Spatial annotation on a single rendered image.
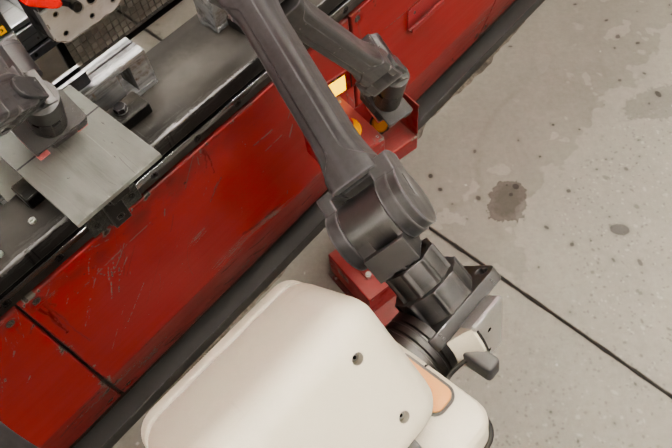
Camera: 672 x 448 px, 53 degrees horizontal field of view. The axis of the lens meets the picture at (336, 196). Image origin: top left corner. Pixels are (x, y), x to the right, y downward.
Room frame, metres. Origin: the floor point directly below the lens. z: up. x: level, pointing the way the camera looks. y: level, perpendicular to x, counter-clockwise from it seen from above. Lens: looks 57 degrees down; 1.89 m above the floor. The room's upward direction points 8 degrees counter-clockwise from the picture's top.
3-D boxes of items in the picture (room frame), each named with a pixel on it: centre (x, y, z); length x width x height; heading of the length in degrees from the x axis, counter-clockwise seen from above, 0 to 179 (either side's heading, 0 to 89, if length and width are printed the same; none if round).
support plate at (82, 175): (0.76, 0.44, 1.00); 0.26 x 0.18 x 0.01; 42
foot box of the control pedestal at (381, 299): (0.89, -0.09, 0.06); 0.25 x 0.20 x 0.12; 31
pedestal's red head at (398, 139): (0.92, -0.07, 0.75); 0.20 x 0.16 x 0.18; 121
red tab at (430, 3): (1.44, -0.33, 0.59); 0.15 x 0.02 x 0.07; 132
